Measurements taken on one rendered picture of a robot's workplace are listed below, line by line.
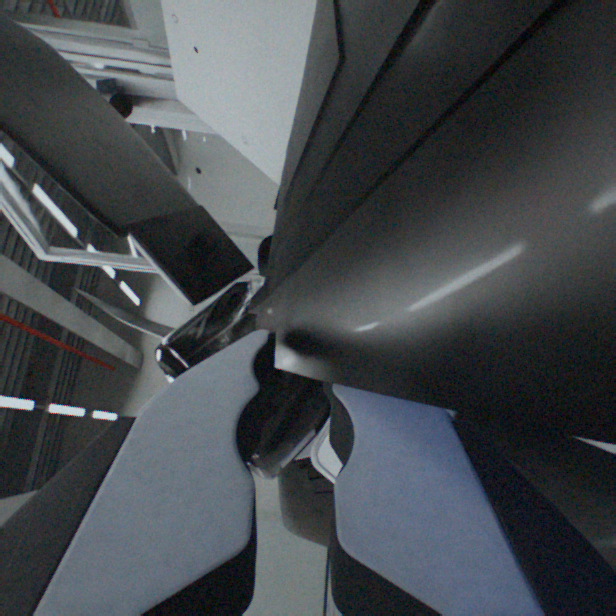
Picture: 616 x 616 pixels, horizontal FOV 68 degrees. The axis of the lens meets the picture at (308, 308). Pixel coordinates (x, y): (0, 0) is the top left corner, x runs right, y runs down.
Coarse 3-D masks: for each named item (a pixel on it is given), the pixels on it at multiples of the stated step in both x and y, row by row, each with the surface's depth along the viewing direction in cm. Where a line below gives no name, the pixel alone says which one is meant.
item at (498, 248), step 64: (320, 0) 11; (384, 0) 7; (448, 0) 6; (512, 0) 5; (576, 0) 4; (320, 64) 10; (384, 64) 7; (448, 64) 6; (512, 64) 5; (576, 64) 4; (320, 128) 10; (384, 128) 7; (448, 128) 6; (512, 128) 5; (576, 128) 4; (320, 192) 10; (384, 192) 8; (448, 192) 6; (512, 192) 5; (576, 192) 4; (320, 256) 11; (384, 256) 8; (448, 256) 6; (512, 256) 5; (576, 256) 4; (320, 320) 11; (384, 320) 8; (448, 320) 6; (512, 320) 5; (576, 320) 4; (384, 384) 8; (448, 384) 6; (512, 384) 5; (576, 384) 4
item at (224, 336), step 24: (264, 240) 34; (264, 264) 36; (240, 288) 30; (216, 312) 29; (240, 312) 29; (168, 336) 30; (192, 336) 28; (216, 336) 28; (240, 336) 27; (168, 360) 27; (192, 360) 27; (312, 384) 28; (264, 408) 26; (288, 408) 27; (312, 408) 28; (264, 432) 26; (288, 432) 27; (264, 456) 27
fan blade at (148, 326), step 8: (88, 296) 54; (96, 304) 51; (104, 304) 54; (112, 312) 49; (120, 312) 52; (128, 312) 58; (120, 320) 47; (128, 320) 47; (136, 320) 49; (144, 320) 52; (144, 328) 44; (152, 328) 45; (160, 328) 47; (168, 328) 49; (160, 336) 42
